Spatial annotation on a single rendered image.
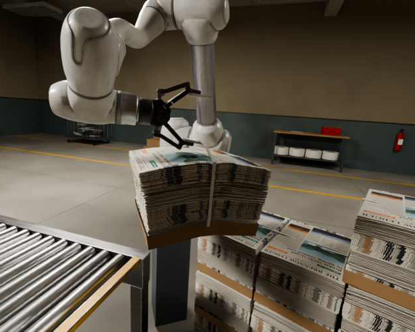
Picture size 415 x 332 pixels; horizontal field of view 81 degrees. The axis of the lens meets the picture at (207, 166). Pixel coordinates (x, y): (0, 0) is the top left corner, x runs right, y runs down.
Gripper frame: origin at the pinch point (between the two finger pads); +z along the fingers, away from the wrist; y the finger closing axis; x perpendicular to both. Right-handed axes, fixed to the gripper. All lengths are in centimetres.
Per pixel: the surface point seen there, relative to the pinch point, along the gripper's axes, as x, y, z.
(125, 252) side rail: -9, 52, -20
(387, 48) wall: -386, -217, 596
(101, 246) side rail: -16, 52, -28
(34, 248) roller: -21, 55, -50
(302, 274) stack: 20, 46, 36
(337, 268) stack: 24, 42, 47
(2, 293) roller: 2, 54, -52
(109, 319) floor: -63, 133, -21
